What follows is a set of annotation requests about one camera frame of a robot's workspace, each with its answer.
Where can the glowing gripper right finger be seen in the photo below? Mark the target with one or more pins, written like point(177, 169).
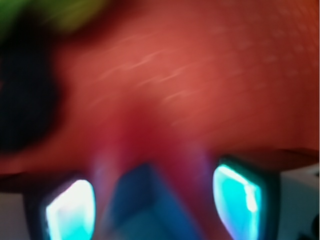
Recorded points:
point(246, 198)

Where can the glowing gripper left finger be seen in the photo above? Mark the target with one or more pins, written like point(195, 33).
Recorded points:
point(60, 206)

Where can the blue rectangular block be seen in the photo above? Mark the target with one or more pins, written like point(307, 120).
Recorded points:
point(144, 207)

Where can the red plastic tray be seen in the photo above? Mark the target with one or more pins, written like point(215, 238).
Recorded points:
point(178, 81)

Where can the green plush toy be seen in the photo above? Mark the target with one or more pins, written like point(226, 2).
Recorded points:
point(64, 16)

